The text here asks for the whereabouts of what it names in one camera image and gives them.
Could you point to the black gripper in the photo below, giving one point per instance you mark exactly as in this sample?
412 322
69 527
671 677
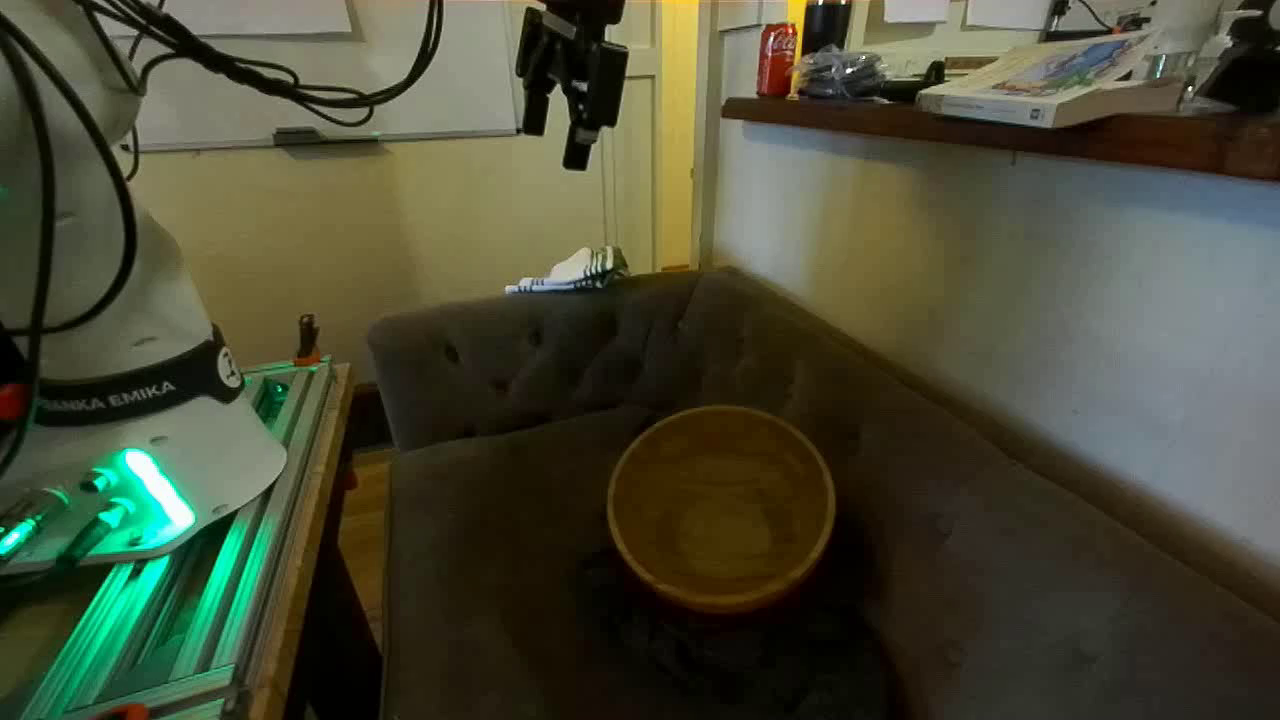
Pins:
586 27

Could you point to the round wooden bowl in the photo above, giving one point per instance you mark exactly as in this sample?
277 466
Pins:
723 512

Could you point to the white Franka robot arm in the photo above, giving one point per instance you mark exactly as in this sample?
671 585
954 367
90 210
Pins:
120 322

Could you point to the brown wooden counter top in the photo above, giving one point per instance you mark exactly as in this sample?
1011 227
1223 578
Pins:
1064 134

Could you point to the white crumpled cloth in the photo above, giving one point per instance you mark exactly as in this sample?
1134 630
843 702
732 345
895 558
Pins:
574 269

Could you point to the dark board eraser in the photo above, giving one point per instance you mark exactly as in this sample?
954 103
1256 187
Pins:
326 136

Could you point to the crumpled clear plastic bag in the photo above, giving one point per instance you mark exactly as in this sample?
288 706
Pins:
852 74

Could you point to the white illustrated book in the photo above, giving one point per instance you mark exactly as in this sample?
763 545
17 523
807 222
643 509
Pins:
1055 81

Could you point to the beige tufted cushion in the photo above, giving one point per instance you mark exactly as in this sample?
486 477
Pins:
1064 603

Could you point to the white wall board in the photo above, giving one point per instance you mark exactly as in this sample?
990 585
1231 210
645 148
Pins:
440 93

